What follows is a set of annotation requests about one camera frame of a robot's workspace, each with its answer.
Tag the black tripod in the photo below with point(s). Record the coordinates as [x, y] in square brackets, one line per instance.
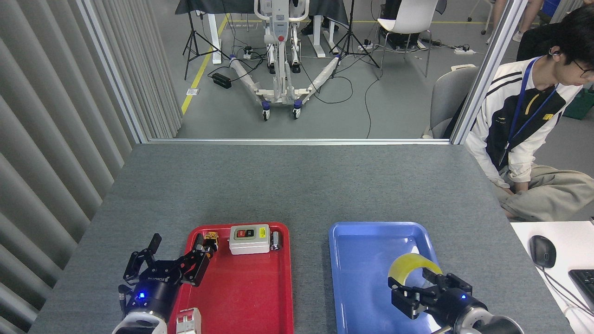
[350, 37]
[191, 37]

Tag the standing person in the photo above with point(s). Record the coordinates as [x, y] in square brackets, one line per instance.
[529, 18]

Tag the green bin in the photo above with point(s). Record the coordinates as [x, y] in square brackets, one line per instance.
[582, 104]

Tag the seated person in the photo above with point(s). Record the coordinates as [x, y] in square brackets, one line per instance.
[510, 125]

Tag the black power adapter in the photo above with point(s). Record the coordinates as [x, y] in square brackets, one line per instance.
[222, 80]

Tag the blue plastic tray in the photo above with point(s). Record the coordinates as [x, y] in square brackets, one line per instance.
[362, 260]

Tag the white floor label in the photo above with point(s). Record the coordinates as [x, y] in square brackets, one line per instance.
[192, 92]

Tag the white chair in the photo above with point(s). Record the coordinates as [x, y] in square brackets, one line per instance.
[408, 18]

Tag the grey chair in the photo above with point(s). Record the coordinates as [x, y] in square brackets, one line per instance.
[450, 97]

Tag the black computer mouse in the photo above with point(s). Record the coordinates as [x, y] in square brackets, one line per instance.
[543, 250]

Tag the black orange push button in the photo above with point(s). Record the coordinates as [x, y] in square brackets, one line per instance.
[211, 241]

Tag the grey vertical blinds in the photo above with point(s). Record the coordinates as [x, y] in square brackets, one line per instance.
[46, 139]

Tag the silver frame rail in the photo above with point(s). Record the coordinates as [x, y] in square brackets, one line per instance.
[297, 141]

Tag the black keyboard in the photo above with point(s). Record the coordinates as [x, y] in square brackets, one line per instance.
[584, 285]

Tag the white stand on wheels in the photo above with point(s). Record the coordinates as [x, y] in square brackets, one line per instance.
[280, 69]

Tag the white push button switch box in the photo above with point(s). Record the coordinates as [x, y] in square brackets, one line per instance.
[249, 241]

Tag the white desk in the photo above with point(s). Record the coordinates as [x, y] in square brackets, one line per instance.
[571, 241]

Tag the white red circuit breaker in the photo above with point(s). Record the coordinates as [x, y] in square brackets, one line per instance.
[189, 321]

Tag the silver frame post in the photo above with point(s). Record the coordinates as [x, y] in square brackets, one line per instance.
[487, 69]
[111, 69]

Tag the small silver black cylinder part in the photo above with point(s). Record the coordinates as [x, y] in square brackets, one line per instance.
[276, 240]

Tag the red plastic tray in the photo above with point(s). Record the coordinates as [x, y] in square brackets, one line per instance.
[250, 292]

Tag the yellow tape roll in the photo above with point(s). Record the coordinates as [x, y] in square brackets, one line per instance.
[408, 262]

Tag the white power strip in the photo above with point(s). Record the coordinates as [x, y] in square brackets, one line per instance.
[465, 51]

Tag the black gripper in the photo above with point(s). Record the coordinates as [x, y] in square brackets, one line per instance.
[457, 301]
[153, 297]

